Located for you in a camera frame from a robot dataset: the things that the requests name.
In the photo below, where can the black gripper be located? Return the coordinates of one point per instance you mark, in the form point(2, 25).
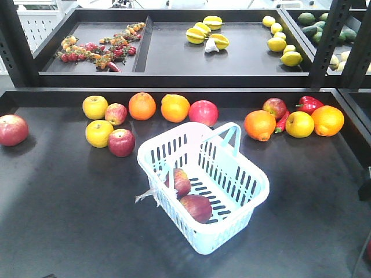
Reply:
point(364, 190)

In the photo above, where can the light blue plastic basket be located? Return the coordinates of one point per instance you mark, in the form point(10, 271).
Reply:
point(211, 159)

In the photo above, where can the orange fruit right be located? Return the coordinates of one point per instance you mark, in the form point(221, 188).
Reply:
point(328, 120)

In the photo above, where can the orange fruit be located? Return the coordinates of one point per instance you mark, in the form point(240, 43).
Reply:
point(142, 106)
point(174, 107)
point(328, 120)
point(259, 125)

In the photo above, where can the red bell pepper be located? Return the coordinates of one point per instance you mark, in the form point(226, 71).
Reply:
point(308, 104)

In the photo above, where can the red chili pepper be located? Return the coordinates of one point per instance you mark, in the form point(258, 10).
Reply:
point(281, 124)

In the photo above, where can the red apple behind orange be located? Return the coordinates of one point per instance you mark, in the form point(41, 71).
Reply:
point(276, 107)

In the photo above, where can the bright red apple centre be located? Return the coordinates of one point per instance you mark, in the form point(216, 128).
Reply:
point(204, 111)

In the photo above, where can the white garlic bulb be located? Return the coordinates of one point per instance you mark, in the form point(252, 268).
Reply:
point(210, 46)

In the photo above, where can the orange fruit centre left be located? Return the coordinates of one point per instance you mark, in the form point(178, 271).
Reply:
point(142, 106)

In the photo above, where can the red apple beside yellow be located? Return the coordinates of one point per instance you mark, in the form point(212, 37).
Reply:
point(121, 142)

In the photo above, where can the small red apple left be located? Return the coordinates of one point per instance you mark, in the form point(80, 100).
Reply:
point(116, 114)

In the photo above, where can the yellow apple front left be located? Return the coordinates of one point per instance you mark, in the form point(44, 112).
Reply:
point(97, 133)

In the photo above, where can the yellow apple back left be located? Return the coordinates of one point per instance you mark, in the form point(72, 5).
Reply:
point(94, 107)

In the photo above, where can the cherry tomato vine pile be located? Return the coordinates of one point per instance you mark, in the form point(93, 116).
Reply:
point(107, 53)

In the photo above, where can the black wooden fruit display stand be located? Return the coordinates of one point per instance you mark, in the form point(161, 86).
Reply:
point(68, 209)

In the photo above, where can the black upper fruit shelf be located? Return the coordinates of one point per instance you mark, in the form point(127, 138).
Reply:
point(165, 58)

